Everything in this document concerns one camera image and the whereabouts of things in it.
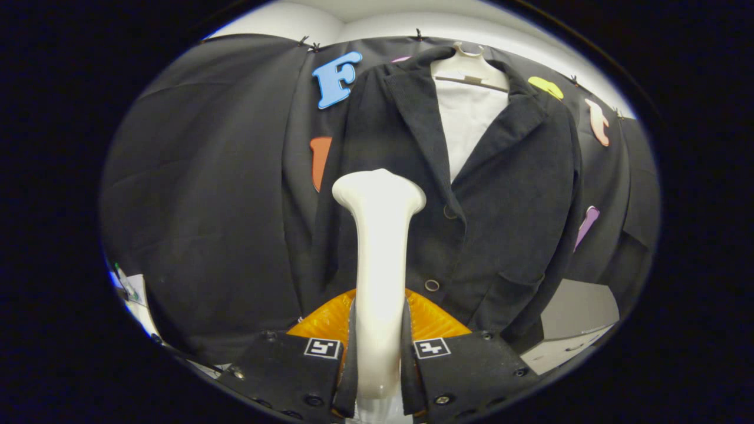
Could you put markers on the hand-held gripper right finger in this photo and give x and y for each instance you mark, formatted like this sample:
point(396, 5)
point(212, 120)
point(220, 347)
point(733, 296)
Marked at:
point(411, 377)

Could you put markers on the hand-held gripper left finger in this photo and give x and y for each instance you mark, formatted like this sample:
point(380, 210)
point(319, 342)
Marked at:
point(349, 377)

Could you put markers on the white garment steamer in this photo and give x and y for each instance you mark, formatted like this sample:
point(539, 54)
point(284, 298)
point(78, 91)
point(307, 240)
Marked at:
point(380, 265)

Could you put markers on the black suit jacket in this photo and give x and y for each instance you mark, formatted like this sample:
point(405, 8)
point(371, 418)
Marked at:
point(506, 194)

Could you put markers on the beige cabinet drawer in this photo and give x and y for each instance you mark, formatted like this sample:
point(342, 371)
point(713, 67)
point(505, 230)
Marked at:
point(559, 353)

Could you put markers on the grey cabinet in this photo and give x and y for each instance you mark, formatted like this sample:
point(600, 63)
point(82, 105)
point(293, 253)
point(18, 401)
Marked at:
point(580, 306)

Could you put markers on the black backdrop cloth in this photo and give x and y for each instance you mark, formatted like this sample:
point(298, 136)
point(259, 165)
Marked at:
point(206, 176)

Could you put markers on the white dress form mannequin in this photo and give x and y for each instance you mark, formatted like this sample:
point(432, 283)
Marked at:
point(468, 129)

